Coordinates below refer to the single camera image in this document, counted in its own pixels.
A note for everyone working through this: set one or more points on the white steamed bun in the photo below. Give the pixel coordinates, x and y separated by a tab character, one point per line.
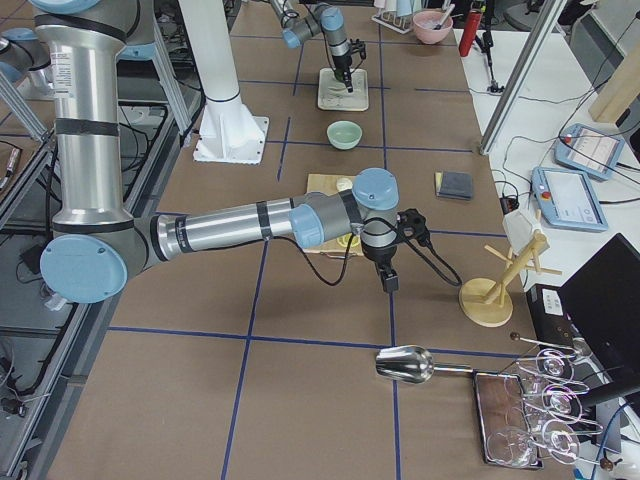
343	184

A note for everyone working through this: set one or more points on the light green bowl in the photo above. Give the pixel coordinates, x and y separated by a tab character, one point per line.
344	135

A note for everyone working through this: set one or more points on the pink mixing bowl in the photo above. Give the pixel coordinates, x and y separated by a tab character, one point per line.
429	29

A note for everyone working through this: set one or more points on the cream bear print tray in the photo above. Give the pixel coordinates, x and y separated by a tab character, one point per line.
333	95

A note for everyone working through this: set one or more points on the lemon slice near edge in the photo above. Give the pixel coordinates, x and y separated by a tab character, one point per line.
348	239

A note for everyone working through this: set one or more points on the dish rack with cups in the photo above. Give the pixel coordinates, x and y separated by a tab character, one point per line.
396	15

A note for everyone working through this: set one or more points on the steel scoop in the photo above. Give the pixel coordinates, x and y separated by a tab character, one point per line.
414	364

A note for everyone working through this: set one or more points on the wooden mug tree stand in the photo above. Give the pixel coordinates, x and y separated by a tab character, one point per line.
485	301

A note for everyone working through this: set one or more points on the grey yellow folded cloth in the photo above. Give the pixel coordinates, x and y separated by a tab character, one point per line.
454	185

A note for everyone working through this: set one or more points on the bamboo cutting board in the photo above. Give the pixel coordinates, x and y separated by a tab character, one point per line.
326	184

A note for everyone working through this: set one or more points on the white cup on stand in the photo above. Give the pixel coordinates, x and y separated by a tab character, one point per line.
519	227

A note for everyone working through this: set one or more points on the red bottle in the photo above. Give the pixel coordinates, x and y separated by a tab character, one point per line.
470	29

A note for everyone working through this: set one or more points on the near blue teach pendant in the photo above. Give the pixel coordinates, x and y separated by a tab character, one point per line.
567	199

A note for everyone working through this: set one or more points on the blue teach pendant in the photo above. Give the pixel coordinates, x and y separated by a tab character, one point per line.
567	199
584	148

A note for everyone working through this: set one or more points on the dark tray with glass rack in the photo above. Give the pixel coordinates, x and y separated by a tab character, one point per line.
532	409

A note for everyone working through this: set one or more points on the black monitor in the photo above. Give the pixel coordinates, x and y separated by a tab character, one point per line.
602	300

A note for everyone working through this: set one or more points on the far blue teach pendant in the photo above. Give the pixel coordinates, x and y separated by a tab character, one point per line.
584	148

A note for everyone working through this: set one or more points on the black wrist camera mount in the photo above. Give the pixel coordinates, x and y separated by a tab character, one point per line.
413	225

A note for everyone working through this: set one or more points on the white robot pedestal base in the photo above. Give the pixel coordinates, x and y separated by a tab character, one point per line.
228	132

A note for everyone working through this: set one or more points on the aluminium frame post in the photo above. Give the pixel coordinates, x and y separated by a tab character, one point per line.
535	41

